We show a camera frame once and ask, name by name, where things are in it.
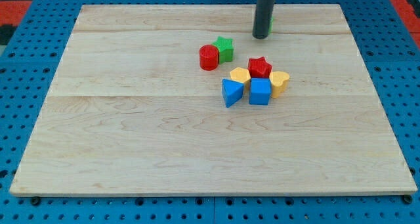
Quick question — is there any green star block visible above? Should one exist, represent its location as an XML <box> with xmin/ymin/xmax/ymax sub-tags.
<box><xmin>212</xmin><ymin>36</ymin><xmax>234</xmax><ymax>64</ymax></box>

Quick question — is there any blue cube block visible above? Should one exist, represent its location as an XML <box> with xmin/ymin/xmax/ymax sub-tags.
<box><xmin>249</xmin><ymin>78</ymin><xmax>272</xmax><ymax>105</ymax></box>

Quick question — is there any red cylinder block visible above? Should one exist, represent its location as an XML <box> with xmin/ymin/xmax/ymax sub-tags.
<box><xmin>199</xmin><ymin>45</ymin><xmax>219</xmax><ymax>71</ymax></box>

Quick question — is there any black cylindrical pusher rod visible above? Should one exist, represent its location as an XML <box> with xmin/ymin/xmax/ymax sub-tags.
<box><xmin>252</xmin><ymin>0</ymin><xmax>276</xmax><ymax>39</ymax></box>

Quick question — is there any light wooden board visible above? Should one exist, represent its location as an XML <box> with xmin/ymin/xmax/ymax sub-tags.
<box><xmin>10</xmin><ymin>4</ymin><xmax>417</xmax><ymax>197</ymax></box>

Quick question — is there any green circle block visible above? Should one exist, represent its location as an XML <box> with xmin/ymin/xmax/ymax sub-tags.
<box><xmin>268</xmin><ymin>17</ymin><xmax>274</xmax><ymax>35</ymax></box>

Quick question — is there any yellow hexagon block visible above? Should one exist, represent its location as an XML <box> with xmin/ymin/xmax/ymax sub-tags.
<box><xmin>230</xmin><ymin>67</ymin><xmax>251</xmax><ymax>91</ymax></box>

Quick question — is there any red star block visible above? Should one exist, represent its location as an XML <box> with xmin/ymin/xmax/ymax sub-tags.
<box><xmin>247</xmin><ymin>56</ymin><xmax>272</xmax><ymax>78</ymax></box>

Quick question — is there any yellow heart block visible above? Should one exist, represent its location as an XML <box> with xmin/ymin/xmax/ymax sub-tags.
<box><xmin>269</xmin><ymin>71</ymin><xmax>290</xmax><ymax>99</ymax></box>

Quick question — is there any blue triangle block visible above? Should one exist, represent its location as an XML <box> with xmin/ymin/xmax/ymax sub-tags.
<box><xmin>222</xmin><ymin>79</ymin><xmax>244</xmax><ymax>108</ymax></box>

